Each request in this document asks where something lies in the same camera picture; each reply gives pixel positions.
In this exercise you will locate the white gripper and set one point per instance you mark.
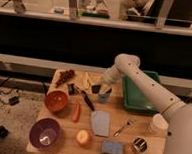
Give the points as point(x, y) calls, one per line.
point(105, 87)

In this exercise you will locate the black eraser block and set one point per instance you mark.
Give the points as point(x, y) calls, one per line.
point(95, 88)

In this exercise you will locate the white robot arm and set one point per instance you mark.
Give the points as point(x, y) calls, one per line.
point(177, 113)

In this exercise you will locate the blue plastic cup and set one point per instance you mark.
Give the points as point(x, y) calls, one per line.
point(103, 98)

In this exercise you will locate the white paper cup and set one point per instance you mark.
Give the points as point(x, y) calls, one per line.
point(158, 124)

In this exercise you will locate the peeled banana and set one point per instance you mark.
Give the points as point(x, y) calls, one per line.
point(87, 81)

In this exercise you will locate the green plastic tray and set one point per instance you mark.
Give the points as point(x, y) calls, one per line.
point(134, 99)

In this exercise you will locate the black binder clip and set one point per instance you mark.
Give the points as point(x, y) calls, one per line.
point(71, 89)

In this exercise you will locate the grey blue cloth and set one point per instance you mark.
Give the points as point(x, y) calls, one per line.
point(100, 123)

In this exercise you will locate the orange carrot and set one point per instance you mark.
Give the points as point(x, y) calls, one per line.
point(77, 113)

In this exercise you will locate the bunch of dark grapes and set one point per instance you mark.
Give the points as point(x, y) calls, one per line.
point(65, 76)

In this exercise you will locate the wooden table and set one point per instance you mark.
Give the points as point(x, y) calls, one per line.
point(67, 144)

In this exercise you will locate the metal spoon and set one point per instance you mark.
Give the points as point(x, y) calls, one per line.
point(118, 132)

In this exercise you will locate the orange bowl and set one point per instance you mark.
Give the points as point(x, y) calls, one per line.
point(56, 101)

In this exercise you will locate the peach apple fruit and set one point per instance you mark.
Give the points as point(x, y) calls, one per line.
point(83, 137)

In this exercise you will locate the blue sponge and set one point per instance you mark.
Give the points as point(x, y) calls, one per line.
point(111, 147)

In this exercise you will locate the metal tin can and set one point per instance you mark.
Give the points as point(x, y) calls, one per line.
point(139, 145)

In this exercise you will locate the purple bowl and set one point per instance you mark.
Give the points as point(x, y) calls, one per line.
point(44, 133)

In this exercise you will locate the black power adapter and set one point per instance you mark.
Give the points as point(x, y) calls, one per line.
point(14, 100)

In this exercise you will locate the black handled knife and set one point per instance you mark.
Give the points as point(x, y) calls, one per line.
point(86, 98)

